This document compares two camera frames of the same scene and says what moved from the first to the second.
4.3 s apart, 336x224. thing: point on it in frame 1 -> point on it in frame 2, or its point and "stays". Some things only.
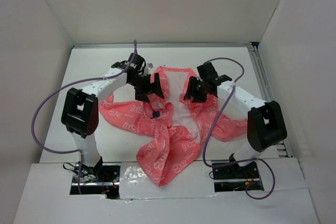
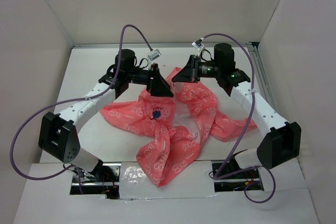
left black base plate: x=103 y=179 stays
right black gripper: x=191 y=92 -> x=190 y=72
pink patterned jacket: x=176 y=124 stays
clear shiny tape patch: x=198 y=182 stays
